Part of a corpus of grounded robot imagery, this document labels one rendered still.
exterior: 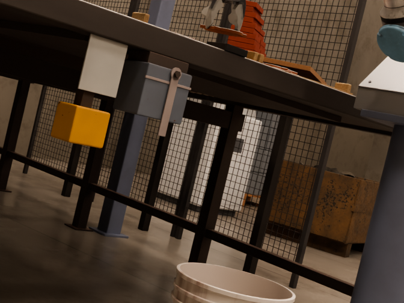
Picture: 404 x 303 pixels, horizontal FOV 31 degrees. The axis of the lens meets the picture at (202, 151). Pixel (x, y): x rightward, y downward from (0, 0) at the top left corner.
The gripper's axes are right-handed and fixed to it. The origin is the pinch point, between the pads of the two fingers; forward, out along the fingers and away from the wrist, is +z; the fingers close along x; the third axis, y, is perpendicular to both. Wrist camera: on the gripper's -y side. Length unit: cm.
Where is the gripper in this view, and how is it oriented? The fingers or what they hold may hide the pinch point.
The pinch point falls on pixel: (223, 30)
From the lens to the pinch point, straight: 210.1
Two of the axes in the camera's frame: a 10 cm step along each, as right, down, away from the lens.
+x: -8.0, -1.2, -5.9
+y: -5.7, -1.7, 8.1
